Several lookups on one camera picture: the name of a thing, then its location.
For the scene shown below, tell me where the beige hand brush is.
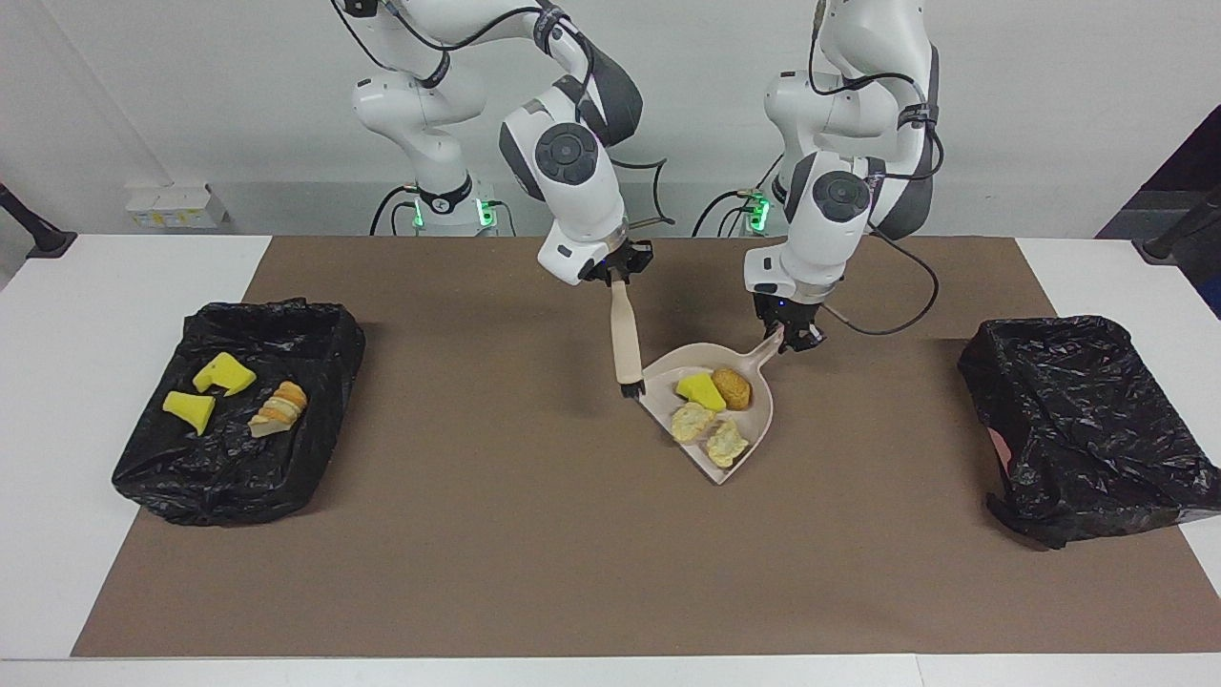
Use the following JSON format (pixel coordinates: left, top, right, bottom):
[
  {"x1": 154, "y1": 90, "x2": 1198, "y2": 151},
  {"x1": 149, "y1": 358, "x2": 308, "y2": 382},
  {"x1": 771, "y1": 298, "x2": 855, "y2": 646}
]
[{"x1": 610, "y1": 279, "x2": 647, "y2": 400}]

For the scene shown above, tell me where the brown bread roll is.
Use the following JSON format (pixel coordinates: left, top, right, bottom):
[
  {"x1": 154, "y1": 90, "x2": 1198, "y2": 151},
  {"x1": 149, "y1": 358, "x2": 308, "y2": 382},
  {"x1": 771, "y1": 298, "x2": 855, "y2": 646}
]
[{"x1": 711, "y1": 368, "x2": 753, "y2": 411}]

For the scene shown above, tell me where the beige plastic dustpan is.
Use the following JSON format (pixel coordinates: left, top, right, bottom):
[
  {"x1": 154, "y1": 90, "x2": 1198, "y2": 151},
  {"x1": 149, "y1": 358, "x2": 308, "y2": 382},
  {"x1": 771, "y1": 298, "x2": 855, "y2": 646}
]
[{"x1": 637, "y1": 331, "x2": 785, "y2": 486}]

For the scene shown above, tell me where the green yellow sponge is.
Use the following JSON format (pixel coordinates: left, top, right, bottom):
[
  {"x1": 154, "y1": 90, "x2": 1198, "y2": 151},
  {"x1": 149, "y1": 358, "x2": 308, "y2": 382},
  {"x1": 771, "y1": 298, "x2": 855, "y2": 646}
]
[{"x1": 675, "y1": 372, "x2": 728, "y2": 413}]

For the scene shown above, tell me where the orange white croissant piece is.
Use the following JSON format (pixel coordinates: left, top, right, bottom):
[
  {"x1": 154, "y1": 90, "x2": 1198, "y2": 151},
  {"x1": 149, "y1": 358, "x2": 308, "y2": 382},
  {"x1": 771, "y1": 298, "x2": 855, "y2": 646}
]
[{"x1": 704, "y1": 420, "x2": 751, "y2": 468}]

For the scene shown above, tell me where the pale bread chunk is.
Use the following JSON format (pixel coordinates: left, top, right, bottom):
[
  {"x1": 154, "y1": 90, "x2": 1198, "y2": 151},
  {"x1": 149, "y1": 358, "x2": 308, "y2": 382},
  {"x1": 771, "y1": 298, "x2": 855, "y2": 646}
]
[{"x1": 670, "y1": 402, "x2": 718, "y2": 445}]

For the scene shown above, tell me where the pale striped croissant piece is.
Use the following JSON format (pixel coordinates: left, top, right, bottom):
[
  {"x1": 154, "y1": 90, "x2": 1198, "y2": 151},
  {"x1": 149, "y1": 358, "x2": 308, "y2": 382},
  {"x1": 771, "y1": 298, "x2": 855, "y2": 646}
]
[{"x1": 248, "y1": 381, "x2": 309, "y2": 439}]

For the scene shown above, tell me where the notched yellow sponge piece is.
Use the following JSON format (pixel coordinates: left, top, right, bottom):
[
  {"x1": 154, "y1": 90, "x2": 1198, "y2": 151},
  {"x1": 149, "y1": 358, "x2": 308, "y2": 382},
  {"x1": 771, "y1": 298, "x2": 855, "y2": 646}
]
[{"x1": 193, "y1": 352, "x2": 258, "y2": 397}]

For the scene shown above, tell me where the yellow sponge wedge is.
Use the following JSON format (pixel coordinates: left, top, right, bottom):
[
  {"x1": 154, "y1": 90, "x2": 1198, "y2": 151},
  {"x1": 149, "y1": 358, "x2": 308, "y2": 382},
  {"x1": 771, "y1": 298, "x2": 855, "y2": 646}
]
[{"x1": 162, "y1": 390, "x2": 217, "y2": 436}]

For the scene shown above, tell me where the black trash bag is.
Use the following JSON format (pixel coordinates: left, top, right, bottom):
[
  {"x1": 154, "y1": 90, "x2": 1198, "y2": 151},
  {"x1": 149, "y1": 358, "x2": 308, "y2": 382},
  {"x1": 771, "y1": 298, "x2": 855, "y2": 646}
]
[
  {"x1": 958, "y1": 315, "x2": 1221, "y2": 551},
  {"x1": 112, "y1": 298, "x2": 366, "y2": 528}
]

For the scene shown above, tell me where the brown table mat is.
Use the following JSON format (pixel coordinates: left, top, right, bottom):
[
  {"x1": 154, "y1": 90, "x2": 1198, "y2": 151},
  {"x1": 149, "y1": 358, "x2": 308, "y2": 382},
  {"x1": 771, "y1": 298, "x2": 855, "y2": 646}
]
[{"x1": 72, "y1": 237, "x2": 1221, "y2": 659}]

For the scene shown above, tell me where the black stand leg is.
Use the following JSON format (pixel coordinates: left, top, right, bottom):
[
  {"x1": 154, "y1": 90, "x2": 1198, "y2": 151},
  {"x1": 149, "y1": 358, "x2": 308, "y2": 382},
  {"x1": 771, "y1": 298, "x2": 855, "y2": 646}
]
[
  {"x1": 1133, "y1": 186, "x2": 1221, "y2": 265},
  {"x1": 0, "y1": 181, "x2": 77, "y2": 260}
]

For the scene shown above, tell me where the dark panel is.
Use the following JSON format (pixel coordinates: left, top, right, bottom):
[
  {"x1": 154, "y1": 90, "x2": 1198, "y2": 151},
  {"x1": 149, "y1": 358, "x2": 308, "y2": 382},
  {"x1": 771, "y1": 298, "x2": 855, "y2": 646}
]
[{"x1": 1095, "y1": 103, "x2": 1221, "y2": 321}]

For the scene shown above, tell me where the white cardboard box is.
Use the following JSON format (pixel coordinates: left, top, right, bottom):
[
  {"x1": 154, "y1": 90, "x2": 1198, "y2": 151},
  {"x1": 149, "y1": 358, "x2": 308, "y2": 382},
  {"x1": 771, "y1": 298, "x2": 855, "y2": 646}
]
[{"x1": 124, "y1": 181, "x2": 230, "y2": 230}]

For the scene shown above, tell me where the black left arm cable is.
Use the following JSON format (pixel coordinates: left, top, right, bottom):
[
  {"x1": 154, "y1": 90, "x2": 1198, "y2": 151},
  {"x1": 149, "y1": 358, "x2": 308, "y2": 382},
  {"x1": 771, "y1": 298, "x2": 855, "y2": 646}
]
[{"x1": 809, "y1": 0, "x2": 942, "y2": 337}]

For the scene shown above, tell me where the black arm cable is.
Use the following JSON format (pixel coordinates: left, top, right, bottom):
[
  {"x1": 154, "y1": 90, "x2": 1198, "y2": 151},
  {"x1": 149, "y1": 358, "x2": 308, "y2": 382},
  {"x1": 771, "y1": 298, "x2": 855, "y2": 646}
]
[
  {"x1": 809, "y1": 0, "x2": 942, "y2": 337},
  {"x1": 334, "y1": 0, "x2": 675, "y2": 230}
]

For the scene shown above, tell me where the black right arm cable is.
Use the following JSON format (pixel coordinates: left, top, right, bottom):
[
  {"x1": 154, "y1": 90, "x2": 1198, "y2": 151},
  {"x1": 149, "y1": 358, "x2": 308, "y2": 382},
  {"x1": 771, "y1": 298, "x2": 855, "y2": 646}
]
[{"x1": 334, "y1": 0, "x2": 675, "y2": 230}]

